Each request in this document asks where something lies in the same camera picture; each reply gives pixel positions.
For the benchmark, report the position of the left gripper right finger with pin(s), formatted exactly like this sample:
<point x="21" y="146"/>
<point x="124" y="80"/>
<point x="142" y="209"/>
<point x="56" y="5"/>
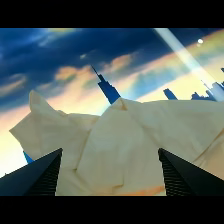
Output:
<point x="186" y="178"/>

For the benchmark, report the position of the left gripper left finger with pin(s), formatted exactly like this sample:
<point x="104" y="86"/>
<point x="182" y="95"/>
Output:
<point x="36" y="178"/>

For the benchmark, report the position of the cream garment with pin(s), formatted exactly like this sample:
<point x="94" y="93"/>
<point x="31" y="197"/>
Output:
<point x="120" y="146"/>

